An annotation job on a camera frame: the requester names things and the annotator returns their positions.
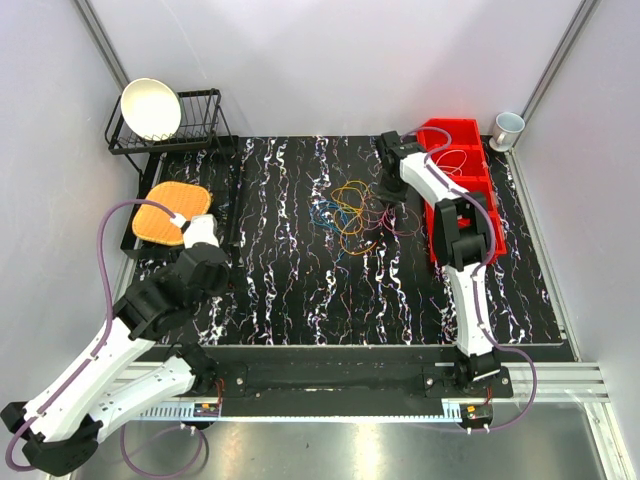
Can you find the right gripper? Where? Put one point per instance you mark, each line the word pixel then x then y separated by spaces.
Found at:
pixel 391 197

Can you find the white mug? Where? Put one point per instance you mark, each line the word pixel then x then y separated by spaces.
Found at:
pixel 506 130

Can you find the white bowl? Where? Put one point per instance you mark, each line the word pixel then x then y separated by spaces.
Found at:
pixel 151 109

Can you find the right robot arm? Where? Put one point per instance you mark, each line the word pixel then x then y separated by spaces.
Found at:
pixel 463 240

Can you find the black wire dish rack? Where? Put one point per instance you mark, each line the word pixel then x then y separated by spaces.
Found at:
pixel 203 152

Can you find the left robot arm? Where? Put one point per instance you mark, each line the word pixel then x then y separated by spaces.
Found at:
pixel 62 427

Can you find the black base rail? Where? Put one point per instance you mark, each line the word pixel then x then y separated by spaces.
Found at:
pixel 330 382

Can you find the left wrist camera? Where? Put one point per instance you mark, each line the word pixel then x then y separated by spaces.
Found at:
pixel 201 229

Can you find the red compartment bin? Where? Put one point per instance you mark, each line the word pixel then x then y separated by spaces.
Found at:
pixel 465 162

